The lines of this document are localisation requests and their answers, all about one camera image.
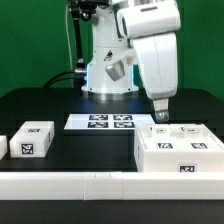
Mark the white cabinet body box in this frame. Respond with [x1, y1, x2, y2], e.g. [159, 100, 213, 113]
[134, 124, 224, 173]

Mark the black cable bundle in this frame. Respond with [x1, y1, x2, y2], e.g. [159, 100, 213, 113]
[42, 69, 88, 89]

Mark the white L-shaped boundary rail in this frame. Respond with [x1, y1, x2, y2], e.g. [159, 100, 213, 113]
[0, 139, 224, 202]

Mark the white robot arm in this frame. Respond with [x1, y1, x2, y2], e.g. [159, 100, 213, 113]
[83, 0, 181, 122]

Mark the white block at left edge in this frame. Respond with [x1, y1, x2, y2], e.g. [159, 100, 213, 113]
[0, 135, 7, 160]

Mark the white cabinet top block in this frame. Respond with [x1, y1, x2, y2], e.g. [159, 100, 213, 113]
[10, 121, 54, 158]

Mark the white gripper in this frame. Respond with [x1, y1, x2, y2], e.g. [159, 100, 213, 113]
[133, 33, 178, 122]

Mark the white flat marker base plate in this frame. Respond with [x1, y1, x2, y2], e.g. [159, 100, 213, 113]
[64, 114, 154, 130]

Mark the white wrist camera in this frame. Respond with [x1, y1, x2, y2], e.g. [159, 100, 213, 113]
[105, 54, 138, 82]

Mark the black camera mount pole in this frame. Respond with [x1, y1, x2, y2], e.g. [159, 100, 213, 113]
[68, 0, 97, 74]

